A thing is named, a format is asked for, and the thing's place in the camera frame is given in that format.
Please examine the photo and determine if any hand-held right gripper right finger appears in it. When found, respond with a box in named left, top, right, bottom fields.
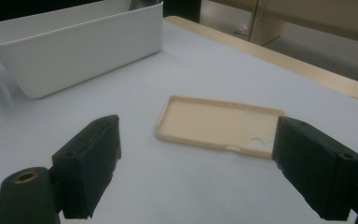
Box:
left=270, top=115, right=358, bottom=222

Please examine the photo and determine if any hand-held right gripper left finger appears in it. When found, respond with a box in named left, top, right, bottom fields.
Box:
left=51, top=114, right=123, bottom=220

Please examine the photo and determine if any white plastic storage box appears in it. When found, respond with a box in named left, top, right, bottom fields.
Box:
left=0, top=0, right=164, bottom=100

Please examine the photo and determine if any beige phone case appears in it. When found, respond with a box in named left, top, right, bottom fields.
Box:
left=154, top=94, right=288, bottom=160

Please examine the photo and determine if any white table cover sheet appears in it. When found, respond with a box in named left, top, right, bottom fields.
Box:
left=0, top=20, right=358, bottom=224

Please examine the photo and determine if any light wooden bench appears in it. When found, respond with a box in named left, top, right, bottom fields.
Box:
left=211, top=0, right=358, bottom=48

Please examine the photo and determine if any crumpled white paper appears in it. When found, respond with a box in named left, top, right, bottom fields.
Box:
left=233, top=22, right=250, bottom=35

